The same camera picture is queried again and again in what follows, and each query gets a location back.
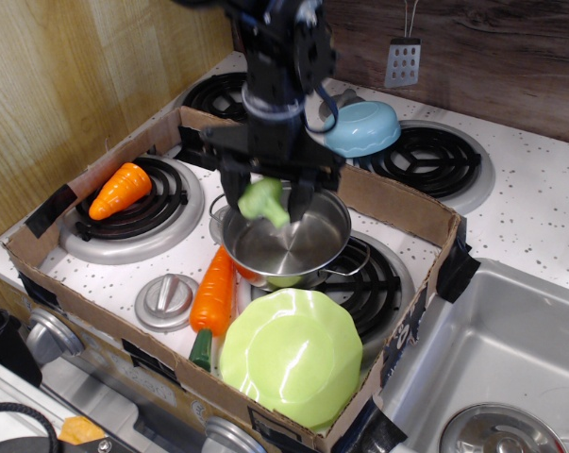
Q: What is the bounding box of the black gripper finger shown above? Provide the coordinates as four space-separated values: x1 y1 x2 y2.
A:
220 170 250 211
288 178 319 223

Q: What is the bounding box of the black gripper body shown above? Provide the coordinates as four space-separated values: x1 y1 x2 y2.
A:
201 115 343 189

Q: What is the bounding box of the green toy broccoli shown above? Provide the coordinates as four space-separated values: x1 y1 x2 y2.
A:
238 177 291 228

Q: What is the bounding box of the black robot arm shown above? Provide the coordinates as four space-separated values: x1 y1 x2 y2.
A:
181 1 343 222

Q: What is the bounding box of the stainless steel pot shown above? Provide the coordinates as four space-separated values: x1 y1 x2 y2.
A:
209 192 371 291

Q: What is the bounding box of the back left black burner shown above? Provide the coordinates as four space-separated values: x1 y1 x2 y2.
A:
181 72 247 123

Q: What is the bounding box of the black burner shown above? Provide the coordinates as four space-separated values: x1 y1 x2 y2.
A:
59 155 205 265
351 120 495 215
303 231 415 369
181 72 247 123

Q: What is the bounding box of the front left black burner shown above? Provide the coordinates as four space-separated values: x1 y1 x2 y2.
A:
59 155 205 265

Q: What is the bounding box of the silver back stove knob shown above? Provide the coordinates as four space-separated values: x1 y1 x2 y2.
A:
318 89 365 122

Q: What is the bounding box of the silver stove knob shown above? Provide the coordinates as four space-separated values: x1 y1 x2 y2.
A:
134 274 199 332
318 89 365 122

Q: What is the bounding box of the blue plastic bowl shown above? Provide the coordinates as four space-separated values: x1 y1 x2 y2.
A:
311 101 401 159

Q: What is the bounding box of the orange toy carrot top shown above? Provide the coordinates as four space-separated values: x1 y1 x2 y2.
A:
89 162 152 221

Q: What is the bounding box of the front right black burner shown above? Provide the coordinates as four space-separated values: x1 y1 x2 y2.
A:
303 231 415 369

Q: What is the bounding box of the orange carrot with green stem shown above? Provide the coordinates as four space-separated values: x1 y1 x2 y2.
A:
189 245 236 372

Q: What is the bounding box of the back right black burner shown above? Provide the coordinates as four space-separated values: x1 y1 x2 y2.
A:
351 120 495 215

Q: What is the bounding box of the silver stove knob on top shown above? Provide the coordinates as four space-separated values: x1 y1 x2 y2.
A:
134 274 199 332

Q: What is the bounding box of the hanging metal slotted spatula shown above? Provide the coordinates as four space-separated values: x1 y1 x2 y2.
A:
385 1 422 89

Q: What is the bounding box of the light green plastic bowl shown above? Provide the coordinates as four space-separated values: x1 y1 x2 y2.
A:
219 289 363 430

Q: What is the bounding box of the brown cardboard fence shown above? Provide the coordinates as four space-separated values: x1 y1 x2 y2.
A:
5 107 465 452

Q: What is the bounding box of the silver front oven knob left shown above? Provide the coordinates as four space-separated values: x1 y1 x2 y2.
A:
26 309 85 365

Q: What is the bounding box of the silver oven knob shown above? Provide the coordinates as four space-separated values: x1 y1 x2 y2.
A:
201 416 256 453
26 309 85 365

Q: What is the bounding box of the silver front oven knob right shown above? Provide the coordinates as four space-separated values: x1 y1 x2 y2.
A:
201 416 256 453

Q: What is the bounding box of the stainless steel sink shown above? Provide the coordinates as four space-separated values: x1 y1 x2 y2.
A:
381 260 569 452

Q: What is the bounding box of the black device at left edge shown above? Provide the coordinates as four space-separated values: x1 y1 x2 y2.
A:
0 310 42 388

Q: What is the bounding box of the yellow sponge piece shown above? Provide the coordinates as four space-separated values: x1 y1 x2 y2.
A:
58 416 106 445

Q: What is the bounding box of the silver sink drain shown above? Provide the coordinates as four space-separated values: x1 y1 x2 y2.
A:
439 403 566 452

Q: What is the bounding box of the black cable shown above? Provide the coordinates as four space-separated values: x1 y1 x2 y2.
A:
0 401 59 453

